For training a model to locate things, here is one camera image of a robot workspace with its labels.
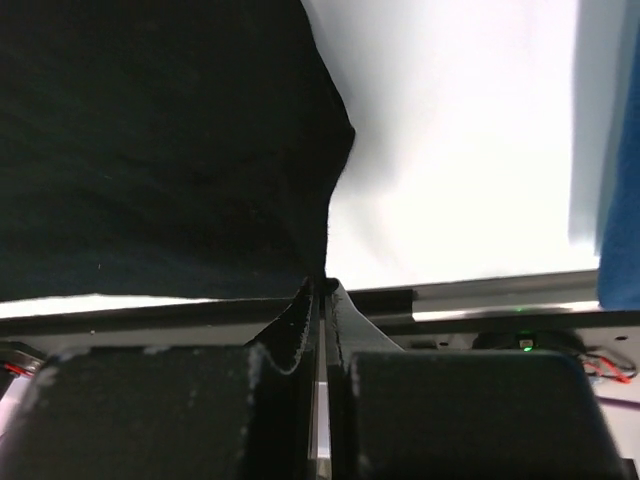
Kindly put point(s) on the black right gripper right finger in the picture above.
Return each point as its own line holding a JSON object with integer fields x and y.
{"x": 476, "y": 414}

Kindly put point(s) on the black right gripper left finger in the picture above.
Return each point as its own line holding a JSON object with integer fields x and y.
{"x": 173, "y": 412}

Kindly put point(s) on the black t shirt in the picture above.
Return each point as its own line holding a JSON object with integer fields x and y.
{"x": 165, "y": 148}

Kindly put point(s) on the folded dark blue t shirt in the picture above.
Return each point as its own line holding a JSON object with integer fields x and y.
{"x": 618, "y": 276}

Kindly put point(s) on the aluminium front rail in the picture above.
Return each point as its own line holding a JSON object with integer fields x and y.
{"x": 500, "y": 292}

